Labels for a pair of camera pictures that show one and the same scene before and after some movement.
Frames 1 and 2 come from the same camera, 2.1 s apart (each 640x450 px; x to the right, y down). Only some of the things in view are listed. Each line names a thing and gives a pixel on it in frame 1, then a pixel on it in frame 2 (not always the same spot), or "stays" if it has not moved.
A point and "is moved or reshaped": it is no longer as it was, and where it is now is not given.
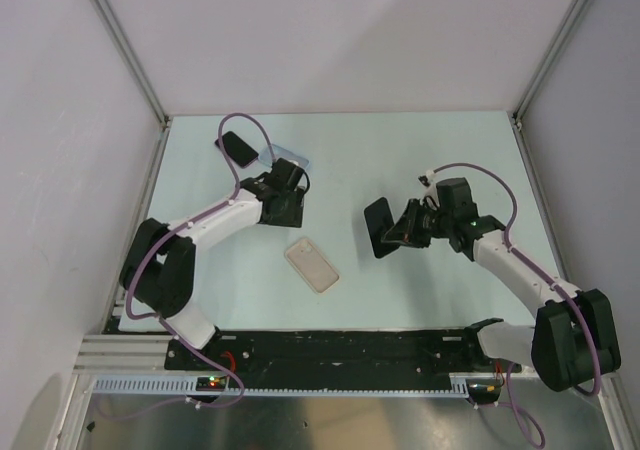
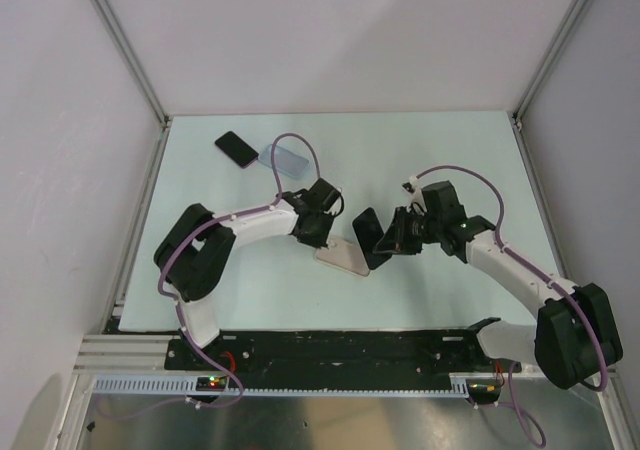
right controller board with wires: [484, 391] stays
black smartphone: [379, 221] is moved or reshaped
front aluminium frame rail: [123, 355] stays
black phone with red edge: [238, 150] stays
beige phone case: [317, 272] → [344, 253]
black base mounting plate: [341, 354] stays
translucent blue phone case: [284, 154] stays
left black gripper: [293, 216] → [320, 239]
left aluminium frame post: [126, 47] stays
